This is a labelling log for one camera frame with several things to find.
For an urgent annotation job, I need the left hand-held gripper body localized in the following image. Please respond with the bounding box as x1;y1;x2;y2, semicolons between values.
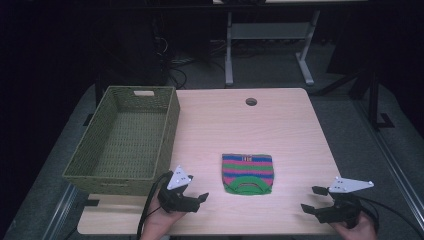
157;165;201;214

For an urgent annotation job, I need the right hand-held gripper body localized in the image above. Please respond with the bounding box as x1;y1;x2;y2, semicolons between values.
314;176;375;230

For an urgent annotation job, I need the person's right hand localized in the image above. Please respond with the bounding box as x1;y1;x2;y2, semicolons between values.
329;213;378;240

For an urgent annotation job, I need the person's left hand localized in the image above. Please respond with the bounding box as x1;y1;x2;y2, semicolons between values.
139;196;188;240

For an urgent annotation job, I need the striped knitted cloth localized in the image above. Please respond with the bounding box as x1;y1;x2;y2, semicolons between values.
221;153;275;196

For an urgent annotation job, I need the green woven basket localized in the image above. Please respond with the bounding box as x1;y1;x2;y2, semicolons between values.
62;85;181;197

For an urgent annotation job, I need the black metal stand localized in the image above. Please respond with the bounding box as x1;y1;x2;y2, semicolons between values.
313;64;396;131

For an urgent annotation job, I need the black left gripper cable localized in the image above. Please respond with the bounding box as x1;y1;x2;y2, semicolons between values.
136;171;174;240

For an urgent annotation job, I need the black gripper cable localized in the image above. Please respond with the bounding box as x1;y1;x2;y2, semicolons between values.
356;194;424;240
136;171;174;240

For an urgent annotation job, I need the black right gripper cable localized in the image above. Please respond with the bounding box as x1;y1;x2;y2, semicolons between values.
356;194;424;240

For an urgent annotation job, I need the aluminium floor rail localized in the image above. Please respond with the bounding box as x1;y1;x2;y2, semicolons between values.
352;99;424;232
42;182;82;240

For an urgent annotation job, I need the bundle of floor cables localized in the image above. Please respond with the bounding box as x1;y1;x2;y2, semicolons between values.
153;34;228;90

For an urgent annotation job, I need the grey metal desk frame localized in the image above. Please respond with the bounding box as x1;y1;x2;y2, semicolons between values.
224;9;322;87

